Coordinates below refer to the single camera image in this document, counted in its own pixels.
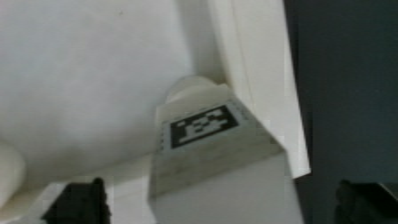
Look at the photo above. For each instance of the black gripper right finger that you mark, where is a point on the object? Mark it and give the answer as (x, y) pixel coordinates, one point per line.
(367, 203)

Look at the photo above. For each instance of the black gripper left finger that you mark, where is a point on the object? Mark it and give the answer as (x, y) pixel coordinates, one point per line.
(81, 207)

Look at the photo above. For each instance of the white leg with tag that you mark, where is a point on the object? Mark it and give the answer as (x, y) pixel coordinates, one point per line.
(210, 136)

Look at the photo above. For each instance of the white square tabletop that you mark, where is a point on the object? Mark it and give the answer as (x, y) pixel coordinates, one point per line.
(95, 54)

